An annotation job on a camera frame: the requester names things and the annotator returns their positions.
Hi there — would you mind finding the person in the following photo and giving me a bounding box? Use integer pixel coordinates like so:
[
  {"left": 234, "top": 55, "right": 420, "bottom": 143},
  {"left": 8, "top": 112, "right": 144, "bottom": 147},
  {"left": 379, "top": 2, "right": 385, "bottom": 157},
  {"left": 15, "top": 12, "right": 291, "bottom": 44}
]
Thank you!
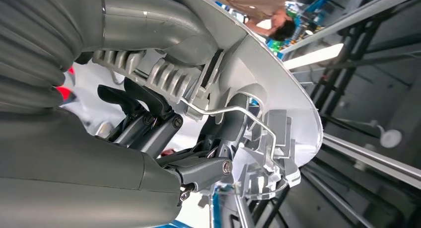
[{"left": 205, "top": 0, "right": 297, "bottom": 42}]

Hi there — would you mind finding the ceiling light strip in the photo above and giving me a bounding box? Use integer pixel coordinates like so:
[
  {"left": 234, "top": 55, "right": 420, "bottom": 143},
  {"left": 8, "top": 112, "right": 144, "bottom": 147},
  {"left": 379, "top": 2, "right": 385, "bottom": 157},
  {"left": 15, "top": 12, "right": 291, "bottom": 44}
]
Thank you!
[{"left": 282, "top": 43, "right": 345, "bottom": 71}]

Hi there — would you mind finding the round white ceiling fixture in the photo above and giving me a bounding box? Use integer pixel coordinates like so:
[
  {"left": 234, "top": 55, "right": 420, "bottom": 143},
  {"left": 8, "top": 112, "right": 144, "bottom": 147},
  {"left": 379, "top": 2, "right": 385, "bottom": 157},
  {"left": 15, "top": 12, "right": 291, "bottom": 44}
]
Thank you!
[{"left": 378, "top": 120, "right": 403, "bottom": 149}]

